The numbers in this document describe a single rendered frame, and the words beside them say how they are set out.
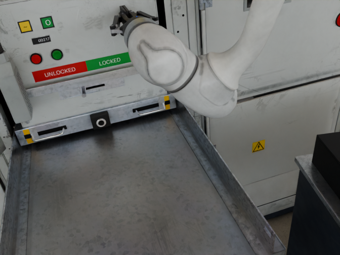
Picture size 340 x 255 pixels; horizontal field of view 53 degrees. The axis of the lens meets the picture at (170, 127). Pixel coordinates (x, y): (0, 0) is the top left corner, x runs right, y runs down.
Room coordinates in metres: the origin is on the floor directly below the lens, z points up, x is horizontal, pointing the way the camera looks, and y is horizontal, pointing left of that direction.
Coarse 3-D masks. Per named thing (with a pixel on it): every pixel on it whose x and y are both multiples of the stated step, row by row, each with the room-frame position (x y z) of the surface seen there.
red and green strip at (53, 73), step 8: (112, 56) 1.01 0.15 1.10; (120, 56) 1.02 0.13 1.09; (128, 56) 1.02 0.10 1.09; (72, 64) 0.98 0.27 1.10; (80, 64) 0.99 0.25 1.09; (88, 64) 0.99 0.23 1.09; (96, 64) 1.00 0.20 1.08; (104, 64) 1.00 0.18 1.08; (112, 64) 1.01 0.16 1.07; (32, 72) 0.96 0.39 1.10; (40, 72) 0.96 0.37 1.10; (48, 72) 0.97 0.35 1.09; (56, 72) 0.97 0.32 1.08; (64, 72) 0.98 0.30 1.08; (72, 72) 0.98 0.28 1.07; (80, 72) 0.99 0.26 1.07; (40, 80) 0.96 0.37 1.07
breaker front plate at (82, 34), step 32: (32, 0) 0.97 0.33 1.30; (64, 0) 0.99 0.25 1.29; (96, 0) 1.01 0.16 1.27; (128, 0) 1.03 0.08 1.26; (0, 32) 0.95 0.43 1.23; (32, 32) 0.96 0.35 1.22; (64, 32) 0.98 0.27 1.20; (96, 32) 1.00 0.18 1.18; (32, 64) 0.96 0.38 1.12; (64, 64) 0.98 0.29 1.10; (128, 64) 1.02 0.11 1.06; (64, 96) 0.97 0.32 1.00; (96, 96) 0.99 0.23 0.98; (128, 96) 1.02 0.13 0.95
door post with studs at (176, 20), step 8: (168, 0) 1.10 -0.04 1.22; (176, 0) 1.10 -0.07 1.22; (184, 0) 1.11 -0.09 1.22; (168, 8) 1.10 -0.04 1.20; (176, 8) 1.10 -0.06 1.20; (184, 8) 1.11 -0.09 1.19; (168, 16) 1.10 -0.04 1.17; (176, 16) 1.10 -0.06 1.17; (184, 16) 1.11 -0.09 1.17; (168, 24) 1.10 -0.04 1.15; (176, 24) 1.10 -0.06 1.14; (184, 24) 1.11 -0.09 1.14; (176, 32) 1.10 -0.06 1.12; (184, 32) 1.11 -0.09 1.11; (184, 40) 1.11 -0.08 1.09; (192, 112) 1.11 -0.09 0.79
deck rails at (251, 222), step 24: (192, 120) 0.89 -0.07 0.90; (192, 144) 0.84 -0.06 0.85; (24, 168) 0.82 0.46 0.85; (216, 168) 0.72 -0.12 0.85; (24, 192) 0.71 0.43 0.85; (240, 192) 0.57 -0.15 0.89; (24, 216) 0.62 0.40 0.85; (240, 216) 0.54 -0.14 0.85; (0, 240) 0.50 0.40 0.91; (24, 240) 0.54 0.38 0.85; (264, 240) 0.46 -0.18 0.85
